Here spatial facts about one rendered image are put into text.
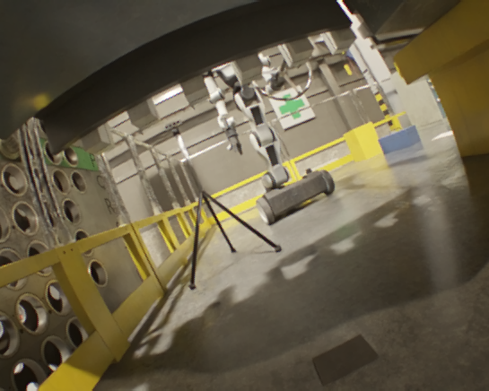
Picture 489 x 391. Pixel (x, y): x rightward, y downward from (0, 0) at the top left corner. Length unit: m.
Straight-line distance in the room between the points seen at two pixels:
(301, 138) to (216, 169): 2.95
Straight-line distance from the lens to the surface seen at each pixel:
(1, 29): 0.46
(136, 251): 1.26
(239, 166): 8.21
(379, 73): 4.83
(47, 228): 0.84
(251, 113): 2.01
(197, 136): 8.46
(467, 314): 0.48
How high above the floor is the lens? 0.33
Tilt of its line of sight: 2 degrees down
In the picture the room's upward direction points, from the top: 24 degrees counter-clockwise
